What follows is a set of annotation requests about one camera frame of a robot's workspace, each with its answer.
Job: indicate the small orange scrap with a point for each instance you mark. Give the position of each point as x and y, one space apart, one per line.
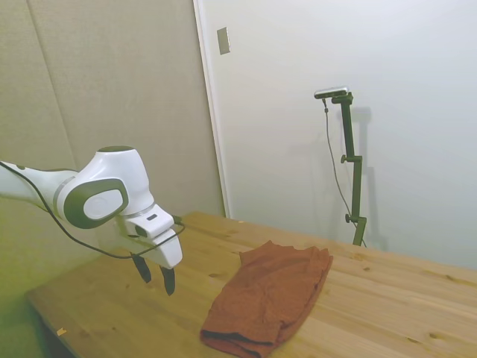
60 330

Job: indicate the silver camera on stand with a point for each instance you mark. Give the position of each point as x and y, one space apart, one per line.
331 92

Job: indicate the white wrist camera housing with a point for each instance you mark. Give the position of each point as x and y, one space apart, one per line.
156 223

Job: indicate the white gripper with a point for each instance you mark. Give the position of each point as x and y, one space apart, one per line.
167 251

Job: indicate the grey wall switch plate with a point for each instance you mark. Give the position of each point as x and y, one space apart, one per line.
223 41

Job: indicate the white door frame trim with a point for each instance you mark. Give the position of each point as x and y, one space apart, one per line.
208 93

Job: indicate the dark green camera stand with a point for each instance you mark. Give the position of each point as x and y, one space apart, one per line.
356 186

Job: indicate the rust orange shorts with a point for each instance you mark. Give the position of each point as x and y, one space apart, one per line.
268 291

